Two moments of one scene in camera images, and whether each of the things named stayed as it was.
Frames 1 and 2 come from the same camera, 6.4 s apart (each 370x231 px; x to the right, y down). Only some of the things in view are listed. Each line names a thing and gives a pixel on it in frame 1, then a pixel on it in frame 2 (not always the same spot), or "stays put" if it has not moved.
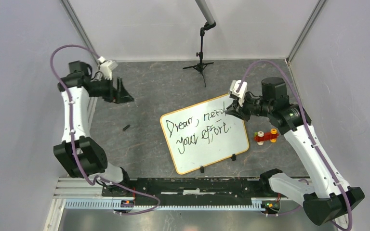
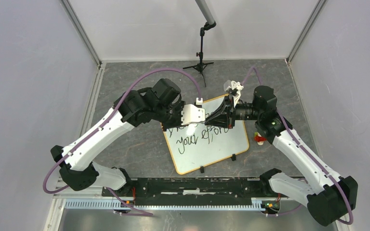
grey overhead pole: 204,9 stays put
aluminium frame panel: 168,205 stays put
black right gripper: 243,115 to 224,120
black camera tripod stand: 201,66 stays put
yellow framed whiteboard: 202,134 stays put
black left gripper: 121,95 to 179,107
